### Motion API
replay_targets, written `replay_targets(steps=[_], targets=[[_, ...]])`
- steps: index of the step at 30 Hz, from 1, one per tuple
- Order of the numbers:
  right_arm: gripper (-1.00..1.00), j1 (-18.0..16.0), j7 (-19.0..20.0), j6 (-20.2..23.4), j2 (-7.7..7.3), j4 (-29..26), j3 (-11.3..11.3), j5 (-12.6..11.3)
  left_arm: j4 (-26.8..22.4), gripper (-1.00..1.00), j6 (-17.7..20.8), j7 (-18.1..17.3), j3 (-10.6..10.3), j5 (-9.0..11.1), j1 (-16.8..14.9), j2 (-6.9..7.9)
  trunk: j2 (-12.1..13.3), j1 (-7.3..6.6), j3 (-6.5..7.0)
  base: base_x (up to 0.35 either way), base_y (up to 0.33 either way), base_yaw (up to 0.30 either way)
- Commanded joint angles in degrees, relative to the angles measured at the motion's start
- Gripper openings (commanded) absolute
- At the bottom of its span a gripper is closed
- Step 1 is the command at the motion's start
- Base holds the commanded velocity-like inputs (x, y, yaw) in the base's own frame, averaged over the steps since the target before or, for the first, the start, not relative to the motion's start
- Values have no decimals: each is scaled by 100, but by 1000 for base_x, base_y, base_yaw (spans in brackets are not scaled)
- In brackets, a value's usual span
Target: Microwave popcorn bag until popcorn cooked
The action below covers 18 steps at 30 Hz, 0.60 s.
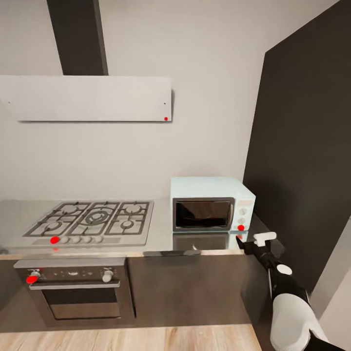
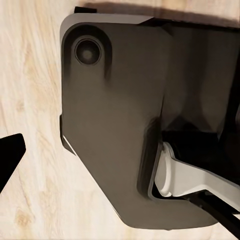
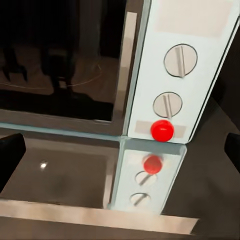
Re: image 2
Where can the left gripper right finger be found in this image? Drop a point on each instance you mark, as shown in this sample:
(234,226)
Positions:
(232,148)

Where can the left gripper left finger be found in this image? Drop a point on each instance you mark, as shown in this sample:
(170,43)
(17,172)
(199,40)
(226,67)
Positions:
(12,150)

